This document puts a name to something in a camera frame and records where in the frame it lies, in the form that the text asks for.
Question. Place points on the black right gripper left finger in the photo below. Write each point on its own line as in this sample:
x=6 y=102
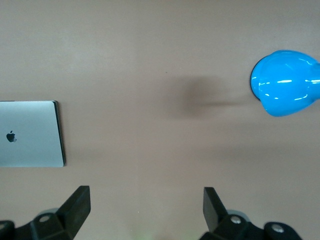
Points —
x=72 y=215

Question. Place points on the grey laptop computer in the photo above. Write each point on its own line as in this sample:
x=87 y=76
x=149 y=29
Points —
x=30 y=135

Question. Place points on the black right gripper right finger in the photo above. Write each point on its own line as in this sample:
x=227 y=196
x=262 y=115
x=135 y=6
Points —
x=217 y=220

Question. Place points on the blue desk lamp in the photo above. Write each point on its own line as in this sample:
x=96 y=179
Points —
x=282 y=82

